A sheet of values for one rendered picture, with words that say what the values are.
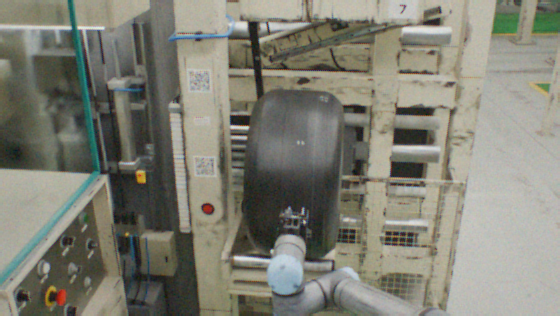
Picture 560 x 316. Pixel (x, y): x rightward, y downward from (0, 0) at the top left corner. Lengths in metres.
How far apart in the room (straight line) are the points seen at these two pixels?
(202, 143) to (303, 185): 0.38
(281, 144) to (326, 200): 0.21
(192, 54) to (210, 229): 0.61
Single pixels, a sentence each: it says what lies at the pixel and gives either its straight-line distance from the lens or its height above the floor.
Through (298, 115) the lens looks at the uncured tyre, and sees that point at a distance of 1.66.
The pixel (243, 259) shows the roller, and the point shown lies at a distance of 1.89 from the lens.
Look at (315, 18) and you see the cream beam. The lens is 1.88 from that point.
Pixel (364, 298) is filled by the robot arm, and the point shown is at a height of 1.24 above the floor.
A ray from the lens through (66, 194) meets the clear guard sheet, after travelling 1.56.
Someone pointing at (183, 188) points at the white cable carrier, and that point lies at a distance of 1.89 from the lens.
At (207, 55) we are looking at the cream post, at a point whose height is 1.59.
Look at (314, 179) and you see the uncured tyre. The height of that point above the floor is 1.28.
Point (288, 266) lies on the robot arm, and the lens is 1.20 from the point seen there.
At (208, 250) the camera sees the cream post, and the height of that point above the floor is 0.89.
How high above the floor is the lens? 2.02
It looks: 25 degrees down
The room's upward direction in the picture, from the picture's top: straight up
